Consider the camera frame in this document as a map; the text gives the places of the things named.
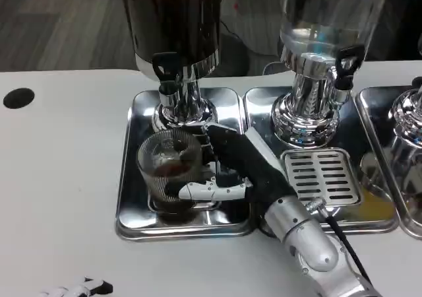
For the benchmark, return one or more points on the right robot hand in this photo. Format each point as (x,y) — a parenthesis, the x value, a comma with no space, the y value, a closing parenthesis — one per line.
(244,165)

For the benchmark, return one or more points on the black round counter hole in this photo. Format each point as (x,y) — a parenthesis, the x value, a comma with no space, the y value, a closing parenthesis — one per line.
(18,98)

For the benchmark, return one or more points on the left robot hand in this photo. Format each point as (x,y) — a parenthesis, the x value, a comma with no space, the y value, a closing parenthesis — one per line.
(95,285)

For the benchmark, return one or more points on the clear ribbed glass cup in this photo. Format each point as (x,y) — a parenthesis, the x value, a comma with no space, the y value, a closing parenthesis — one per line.
(165,181)

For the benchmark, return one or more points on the dark drink dispenser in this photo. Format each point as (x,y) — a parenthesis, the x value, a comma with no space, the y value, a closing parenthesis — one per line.
(171,19)

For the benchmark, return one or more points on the clear drink dispenser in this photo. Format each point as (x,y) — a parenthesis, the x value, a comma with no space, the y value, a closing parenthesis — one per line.
(326,13)

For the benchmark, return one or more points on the steel drip tray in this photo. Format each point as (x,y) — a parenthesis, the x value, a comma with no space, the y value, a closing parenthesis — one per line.
(372,211)
(132,178)
(379,125)

